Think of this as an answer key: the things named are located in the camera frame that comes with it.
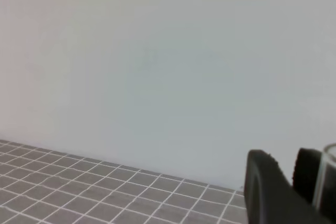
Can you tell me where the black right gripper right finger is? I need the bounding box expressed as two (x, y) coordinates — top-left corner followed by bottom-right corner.
(291, 147), (336, 224)

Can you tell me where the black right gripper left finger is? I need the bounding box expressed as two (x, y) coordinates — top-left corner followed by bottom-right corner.
(244, 150), (332, 223)

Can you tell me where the clear glass test tube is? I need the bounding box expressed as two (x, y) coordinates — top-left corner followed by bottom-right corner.
(313, 143), (335, 215)

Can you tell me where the grey grid tablecloth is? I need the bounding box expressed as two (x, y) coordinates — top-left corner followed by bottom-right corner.
(1, 140), (247, 223)

